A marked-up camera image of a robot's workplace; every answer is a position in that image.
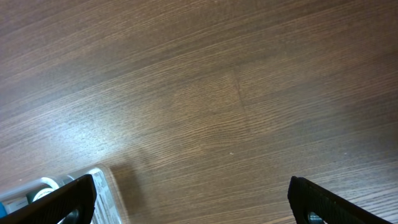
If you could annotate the green round-logo box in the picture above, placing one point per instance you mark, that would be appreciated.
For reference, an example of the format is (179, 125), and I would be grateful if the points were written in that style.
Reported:
(38, 193)

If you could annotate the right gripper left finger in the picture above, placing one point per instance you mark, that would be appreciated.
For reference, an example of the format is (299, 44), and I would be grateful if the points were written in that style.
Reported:
(78, 195)

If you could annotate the clear plastic container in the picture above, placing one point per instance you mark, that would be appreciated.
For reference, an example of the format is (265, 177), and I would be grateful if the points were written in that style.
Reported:
(108, 207)

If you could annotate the blue yellow VapoDrops box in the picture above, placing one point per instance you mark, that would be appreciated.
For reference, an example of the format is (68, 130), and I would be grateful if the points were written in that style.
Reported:
(3, 211)

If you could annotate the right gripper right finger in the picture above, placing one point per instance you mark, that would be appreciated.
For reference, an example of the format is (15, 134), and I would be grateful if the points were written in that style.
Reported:
(311, 203)

